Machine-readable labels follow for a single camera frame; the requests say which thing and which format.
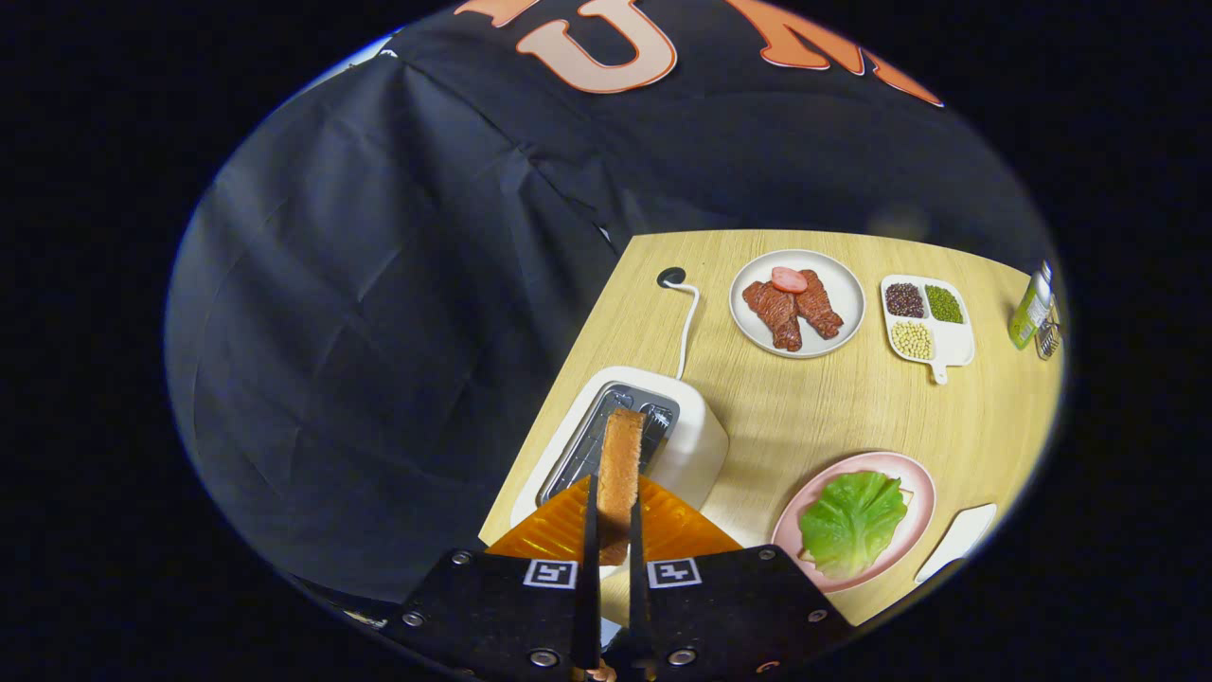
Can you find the pile of green beans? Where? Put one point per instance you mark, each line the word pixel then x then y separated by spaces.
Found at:
pixel 944 304

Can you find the pile of dark beans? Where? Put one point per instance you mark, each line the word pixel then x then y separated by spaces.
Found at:
pixel 904 300

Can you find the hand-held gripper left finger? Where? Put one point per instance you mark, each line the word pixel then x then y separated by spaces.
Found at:
pixel 492 606

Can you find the silver bottle green label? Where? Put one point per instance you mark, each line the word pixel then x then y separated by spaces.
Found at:
pixel 1030 308

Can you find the white divided dish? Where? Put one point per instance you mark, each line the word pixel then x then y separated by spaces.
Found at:
pixel 952 343

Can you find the black backdrop cloth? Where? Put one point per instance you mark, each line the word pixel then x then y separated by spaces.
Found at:
pixel 379 332

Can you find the round white meat plate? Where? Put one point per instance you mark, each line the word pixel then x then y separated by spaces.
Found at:
pixel 843 284

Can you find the pink plate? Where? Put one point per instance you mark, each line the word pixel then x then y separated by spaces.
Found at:
pixel 918 483

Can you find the white toaster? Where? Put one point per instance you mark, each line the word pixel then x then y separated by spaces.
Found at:
pixel 696 445

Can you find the brown meat piece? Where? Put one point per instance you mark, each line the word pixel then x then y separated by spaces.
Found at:
pixel 775 313
pixel 819 308

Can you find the pink sausage slice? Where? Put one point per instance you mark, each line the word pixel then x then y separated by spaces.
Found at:
pixel 789 279

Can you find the square white plate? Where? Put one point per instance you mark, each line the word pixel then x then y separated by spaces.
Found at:
pixel 958 540

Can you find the toasted bread slice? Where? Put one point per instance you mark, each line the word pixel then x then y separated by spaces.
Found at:
pixel 620 474

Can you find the pile of yellow soybeans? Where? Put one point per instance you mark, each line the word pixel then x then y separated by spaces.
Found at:
pixel 913 341

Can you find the green lettuce leaf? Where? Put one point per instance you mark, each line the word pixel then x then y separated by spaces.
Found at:
pixel 852 521

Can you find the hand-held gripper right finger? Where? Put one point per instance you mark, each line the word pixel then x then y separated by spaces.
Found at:
pixel 729 606

